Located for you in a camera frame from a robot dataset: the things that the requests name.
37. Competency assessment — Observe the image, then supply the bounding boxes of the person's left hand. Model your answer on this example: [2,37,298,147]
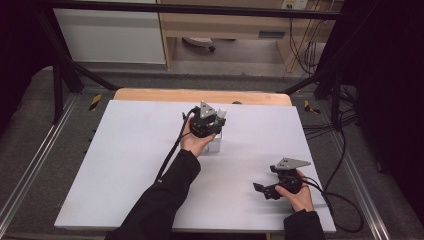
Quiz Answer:
[179,116,217,159]

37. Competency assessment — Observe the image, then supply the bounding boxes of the white cabinet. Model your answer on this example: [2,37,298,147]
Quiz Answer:
[52,7,167,65]

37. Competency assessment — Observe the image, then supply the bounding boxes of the person's right hand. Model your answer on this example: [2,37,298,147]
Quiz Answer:
[274,168,315,213]

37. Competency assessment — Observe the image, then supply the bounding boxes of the right hand-held gripper black cable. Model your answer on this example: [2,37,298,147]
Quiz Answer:
[299,176,365,234]

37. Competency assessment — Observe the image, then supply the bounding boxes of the black floor cables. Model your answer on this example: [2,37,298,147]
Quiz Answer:
[301,84,360,193]

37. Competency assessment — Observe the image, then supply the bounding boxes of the hanging cable bundle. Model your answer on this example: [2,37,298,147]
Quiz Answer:
[287,9,332,76]

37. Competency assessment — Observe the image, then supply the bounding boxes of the office chair base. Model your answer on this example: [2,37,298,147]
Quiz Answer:
[181,36,217,54]

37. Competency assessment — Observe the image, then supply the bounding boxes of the aluminium floor rail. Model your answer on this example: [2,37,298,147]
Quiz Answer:
[0,94,80,228]
[328,132,392,240]

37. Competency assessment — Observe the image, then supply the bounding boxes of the hand-held gripper black cable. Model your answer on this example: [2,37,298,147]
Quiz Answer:
[299,176,365,234]
[154,106,201,184]

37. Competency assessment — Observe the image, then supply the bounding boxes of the wooden table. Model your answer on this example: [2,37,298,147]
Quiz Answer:
[113,87,294,107]

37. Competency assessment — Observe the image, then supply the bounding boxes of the clear plastic organizer box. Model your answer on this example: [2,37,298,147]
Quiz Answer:
[200,131,224,155]

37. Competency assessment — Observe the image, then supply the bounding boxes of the black metal frame beam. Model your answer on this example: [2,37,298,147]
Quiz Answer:
[33,0,355,21]

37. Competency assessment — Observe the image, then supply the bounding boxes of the light wooden desk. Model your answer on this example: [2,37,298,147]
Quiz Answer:
[156,0,345,70]

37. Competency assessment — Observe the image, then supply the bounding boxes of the black curtain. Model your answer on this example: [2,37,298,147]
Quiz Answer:
[0,0,58,132]
[343,0,424,219]

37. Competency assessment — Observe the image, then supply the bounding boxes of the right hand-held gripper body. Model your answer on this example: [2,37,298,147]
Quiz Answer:
[270,157,312,196]

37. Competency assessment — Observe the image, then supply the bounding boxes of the left hand-held gripper black cable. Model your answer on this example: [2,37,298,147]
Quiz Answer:
[154,106,201,184]

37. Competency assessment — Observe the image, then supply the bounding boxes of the white board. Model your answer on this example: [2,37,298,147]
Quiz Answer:
[54,99,337,234]

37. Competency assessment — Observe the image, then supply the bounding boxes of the yellow black floor tape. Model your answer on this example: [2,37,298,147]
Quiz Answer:
[88,93,103,112]
[302,99,321,115]

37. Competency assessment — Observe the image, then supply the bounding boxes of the wall power socket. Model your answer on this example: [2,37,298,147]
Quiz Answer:
[281,0,310,11]

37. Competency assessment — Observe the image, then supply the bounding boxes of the small white green tube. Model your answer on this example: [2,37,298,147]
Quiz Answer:
[214,107,229,128]

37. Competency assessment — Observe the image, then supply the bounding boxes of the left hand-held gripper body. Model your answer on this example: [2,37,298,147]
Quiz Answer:
[188,101,220,139]

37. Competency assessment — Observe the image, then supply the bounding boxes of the black metal frame stand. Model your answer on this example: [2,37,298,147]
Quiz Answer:
[35,9,120,125]
[279,63,345,132]

